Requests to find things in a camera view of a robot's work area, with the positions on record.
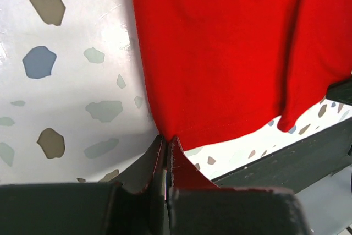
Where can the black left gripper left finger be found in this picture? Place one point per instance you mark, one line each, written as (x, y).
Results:
(130, 203)

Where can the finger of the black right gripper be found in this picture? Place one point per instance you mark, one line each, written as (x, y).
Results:
(298, 165)
(341, 91)

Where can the red t-shirt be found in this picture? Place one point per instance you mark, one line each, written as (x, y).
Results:
(216, 70)

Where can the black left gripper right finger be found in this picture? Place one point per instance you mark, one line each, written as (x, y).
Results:
(198, 206)

